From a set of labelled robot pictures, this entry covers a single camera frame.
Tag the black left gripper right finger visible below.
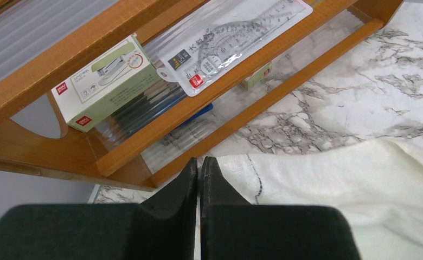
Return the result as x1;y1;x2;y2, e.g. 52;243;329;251
200;157;361;259

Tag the ruler set clear package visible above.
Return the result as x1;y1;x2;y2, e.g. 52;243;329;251
157;1;313;97

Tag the green stapler box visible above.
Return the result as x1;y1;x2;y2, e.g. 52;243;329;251
52;33;160;132

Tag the wooden shelf rack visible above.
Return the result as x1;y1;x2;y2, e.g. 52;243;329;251
0;1;402;189

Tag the white terry towel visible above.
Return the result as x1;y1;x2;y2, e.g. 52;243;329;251
218;138;423;259

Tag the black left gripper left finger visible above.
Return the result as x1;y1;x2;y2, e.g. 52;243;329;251
0;158;198;259

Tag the blue pen pack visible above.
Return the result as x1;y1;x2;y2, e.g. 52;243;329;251
104;80;214;144

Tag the small green staples box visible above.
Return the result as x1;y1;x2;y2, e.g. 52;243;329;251
239;62;272;91

